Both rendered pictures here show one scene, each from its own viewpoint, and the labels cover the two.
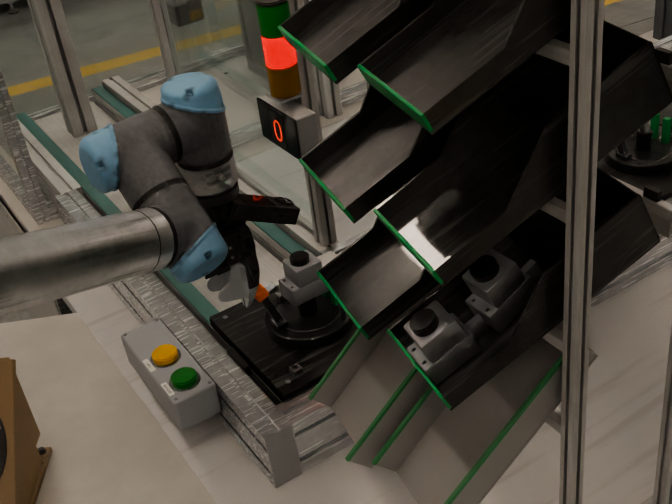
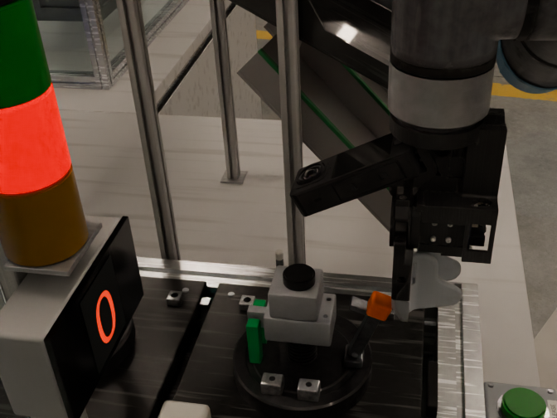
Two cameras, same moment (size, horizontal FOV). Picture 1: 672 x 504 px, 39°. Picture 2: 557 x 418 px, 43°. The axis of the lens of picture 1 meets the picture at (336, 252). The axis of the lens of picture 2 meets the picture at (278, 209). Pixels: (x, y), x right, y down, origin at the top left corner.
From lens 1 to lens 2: 1.65 m
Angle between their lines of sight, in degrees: 102
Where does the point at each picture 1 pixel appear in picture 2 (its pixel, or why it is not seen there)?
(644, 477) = (215, 191)
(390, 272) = (350, 34)
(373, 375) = not seen: hidden behind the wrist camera
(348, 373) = (377, 202)
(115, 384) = not seen: outside the picture
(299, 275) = (319, 273)
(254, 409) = (463, 317)
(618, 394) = (135, 234)
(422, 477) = not seen: hidden behind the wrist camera
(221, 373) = (467, 387)
